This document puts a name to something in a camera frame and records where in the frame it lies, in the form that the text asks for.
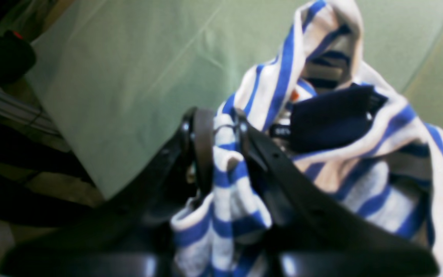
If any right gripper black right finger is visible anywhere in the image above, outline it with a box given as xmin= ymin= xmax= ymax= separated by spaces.
xmin=234 ymin=109 xmax=439 ymax=277

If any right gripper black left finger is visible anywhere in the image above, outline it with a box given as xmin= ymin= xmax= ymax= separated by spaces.
xmin=0 ymin=107 xmax=214 ymax=277

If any blue white striped t-shirt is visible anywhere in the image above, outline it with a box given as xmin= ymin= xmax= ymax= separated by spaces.
xmin=170 ymin=0 xmax=443 ymax=277

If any red black right clamp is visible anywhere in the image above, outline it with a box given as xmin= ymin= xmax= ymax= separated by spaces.
xmin=0 ymin=30 xmax=37 ymax=85

